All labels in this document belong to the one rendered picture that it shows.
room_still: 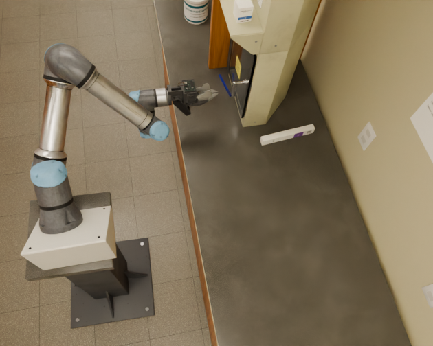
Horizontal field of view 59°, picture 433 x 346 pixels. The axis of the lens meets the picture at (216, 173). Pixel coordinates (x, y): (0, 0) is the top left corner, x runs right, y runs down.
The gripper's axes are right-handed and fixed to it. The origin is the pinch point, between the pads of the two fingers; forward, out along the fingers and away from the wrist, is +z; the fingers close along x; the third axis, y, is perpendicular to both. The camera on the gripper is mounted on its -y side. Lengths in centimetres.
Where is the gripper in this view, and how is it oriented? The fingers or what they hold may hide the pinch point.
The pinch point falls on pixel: (214, 94)
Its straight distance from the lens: 165.8
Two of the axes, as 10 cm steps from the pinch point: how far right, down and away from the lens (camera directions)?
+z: 9.8, -1.4, 1.5
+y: 0.7, -4.5, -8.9
